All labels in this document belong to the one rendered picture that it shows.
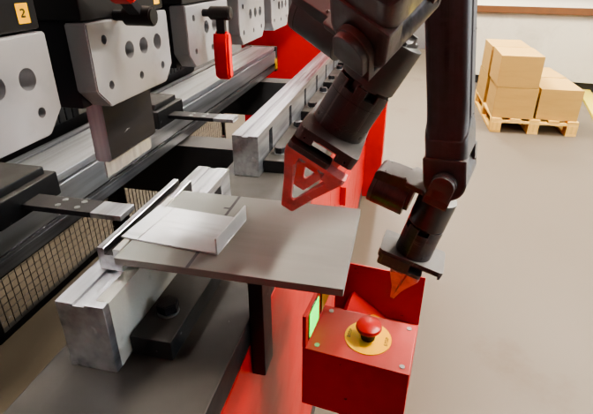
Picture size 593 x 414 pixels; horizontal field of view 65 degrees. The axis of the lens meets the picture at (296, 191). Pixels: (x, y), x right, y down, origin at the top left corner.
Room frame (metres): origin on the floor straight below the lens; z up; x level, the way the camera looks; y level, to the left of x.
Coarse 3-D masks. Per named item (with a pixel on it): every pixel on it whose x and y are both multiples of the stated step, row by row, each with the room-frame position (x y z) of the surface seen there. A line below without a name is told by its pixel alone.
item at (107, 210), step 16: (0, 176) 0.59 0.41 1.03; (16, 176) 0.59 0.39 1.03; (32, 176) 0.60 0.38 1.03; (48, 176) 0.62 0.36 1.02; (0, 192) 0.55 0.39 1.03; (16, 192) 0.56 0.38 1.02; (32, 192) 0.58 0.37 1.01; (48, 192) 0.61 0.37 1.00; (0, 208) 0.53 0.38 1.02; (16, 208) 0.55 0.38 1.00; (32, 208) 0.56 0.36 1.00; (48, 208) 0.55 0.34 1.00; (64, 208) 0.55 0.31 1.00; (80, 208) 0.55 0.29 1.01; (96, 208) 0.55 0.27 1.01; (112, 208) 0.55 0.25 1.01; (128, 208) 0.55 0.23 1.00; (0, 224) 0.52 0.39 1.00
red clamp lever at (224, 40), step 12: (204, 12) 0.67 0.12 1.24; (216, 12) 0.66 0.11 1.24; (228, 12) 0.66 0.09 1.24; (216, 24) 0.66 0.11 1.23; (216, 36) 0.66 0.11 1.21; (228, 36) 0.66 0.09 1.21; (216, 48) 0.66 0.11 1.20; (228, 48) 0.66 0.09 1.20; (216, 60) 0.66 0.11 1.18; (228, 60) 0.66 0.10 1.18; (216, 72) 0.66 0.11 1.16; (228, 72) 0.66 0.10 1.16
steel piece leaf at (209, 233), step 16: (176, 208) 0.55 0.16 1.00; (160, 224) 0.51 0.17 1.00; (176, 224) 0.51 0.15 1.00; (192, 224) 0.51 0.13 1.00; (208, 224) 0.51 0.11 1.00; (224, 224) 0.51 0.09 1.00; (240, 224) 0.51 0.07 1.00; (144, 240) 0.47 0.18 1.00; (160, 240) 0.47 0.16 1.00; (176, 240) 0.47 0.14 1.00; (192, 240) 0.47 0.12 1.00; (208, 240) 0.47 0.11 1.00; (224, 240) 0.46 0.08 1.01
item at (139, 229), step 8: (160, 208) 0.55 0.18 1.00; (168, 208) 0.55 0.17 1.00; (152, 216) 0.53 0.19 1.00; (160, 216) 0.53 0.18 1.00; (136, 224) 0.51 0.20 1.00; (144, 224) 0.51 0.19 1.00; (152, 224) 0.51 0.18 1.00; (128, 232) 0.49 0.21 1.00; (136, 232) 0.49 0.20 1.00; (144, 232) 0.49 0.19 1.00
